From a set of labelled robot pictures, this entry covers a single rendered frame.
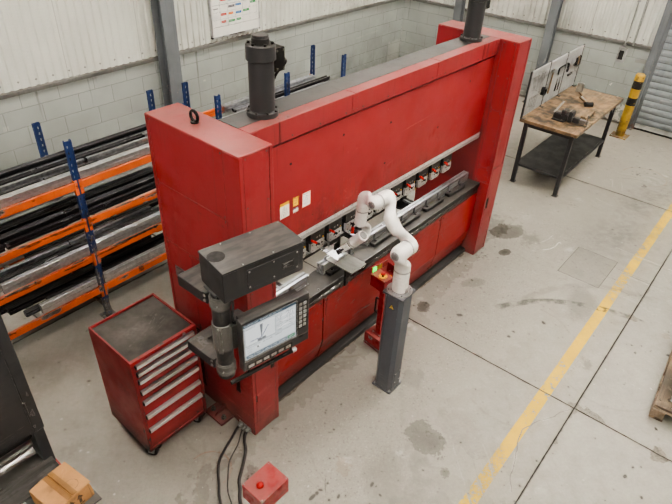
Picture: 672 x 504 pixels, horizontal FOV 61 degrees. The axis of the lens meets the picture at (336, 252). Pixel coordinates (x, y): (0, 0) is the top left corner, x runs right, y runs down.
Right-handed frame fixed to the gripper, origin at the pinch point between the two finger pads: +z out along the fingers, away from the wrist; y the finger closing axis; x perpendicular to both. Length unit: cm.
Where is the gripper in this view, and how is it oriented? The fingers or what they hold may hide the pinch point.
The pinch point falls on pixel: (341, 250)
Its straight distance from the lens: 449.5
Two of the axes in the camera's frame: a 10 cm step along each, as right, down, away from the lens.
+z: -5.2, 3.6, 7.8
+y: -6.6, 4.1, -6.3
